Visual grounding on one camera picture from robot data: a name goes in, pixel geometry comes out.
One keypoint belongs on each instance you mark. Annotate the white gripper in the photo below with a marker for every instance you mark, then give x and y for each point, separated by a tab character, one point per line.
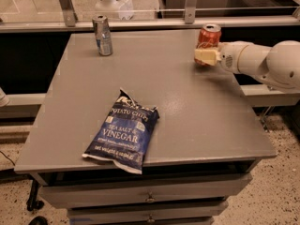
229	57

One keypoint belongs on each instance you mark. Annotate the red coca-cola can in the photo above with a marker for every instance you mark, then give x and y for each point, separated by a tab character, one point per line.
208	38

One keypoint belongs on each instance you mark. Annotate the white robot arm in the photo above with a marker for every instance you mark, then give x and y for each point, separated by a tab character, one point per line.
277	66

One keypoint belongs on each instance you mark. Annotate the silver blue soda can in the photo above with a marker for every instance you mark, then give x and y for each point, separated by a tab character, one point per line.
103	35

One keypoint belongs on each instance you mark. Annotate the blue potato chip bag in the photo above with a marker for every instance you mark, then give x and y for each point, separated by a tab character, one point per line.
124	135

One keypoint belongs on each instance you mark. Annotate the grey drawer cabinet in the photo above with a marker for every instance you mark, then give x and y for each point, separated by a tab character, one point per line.
204	146

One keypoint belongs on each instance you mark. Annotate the upper drawer knob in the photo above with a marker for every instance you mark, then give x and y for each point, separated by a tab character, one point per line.
150	198

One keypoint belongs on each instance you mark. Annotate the drawer knob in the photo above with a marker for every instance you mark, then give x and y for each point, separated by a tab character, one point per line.
150	219
150	198

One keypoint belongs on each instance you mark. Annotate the lower drawer knob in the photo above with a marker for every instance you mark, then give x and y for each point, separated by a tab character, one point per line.
150	219

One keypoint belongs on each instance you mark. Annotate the black caster wheel leg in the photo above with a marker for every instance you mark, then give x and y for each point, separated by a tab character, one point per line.
33	203

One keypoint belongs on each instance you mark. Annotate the right metal bracket post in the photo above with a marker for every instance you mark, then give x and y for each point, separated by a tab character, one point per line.
190	11

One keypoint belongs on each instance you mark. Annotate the metal bracket post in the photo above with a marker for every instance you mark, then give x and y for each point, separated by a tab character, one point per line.
69	14
190	11

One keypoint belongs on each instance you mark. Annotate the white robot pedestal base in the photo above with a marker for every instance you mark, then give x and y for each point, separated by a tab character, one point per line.
115	9

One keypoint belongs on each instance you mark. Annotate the left metal bracket post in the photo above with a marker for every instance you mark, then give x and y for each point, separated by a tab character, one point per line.
69	14

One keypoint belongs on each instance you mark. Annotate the horizontal metal rail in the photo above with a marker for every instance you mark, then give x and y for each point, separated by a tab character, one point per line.
175	23

